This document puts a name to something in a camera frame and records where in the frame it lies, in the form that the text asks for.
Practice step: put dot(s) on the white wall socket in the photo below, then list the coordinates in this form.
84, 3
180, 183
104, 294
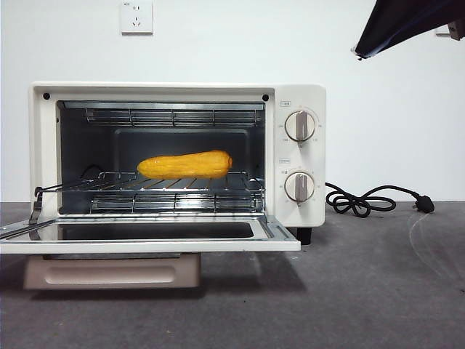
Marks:
137, 18
441, 34

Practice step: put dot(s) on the yellow corn cob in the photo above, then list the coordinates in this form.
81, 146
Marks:
181, 165

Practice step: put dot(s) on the cream timer knob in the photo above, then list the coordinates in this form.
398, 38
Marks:
299, 187

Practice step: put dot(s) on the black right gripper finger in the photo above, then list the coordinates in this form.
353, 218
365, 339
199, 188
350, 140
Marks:
403, 22

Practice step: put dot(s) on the cream Toshiba toaster oven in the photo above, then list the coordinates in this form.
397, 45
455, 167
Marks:
316, 160

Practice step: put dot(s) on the cream temperature knob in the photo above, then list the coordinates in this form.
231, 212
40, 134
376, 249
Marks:
299, 126

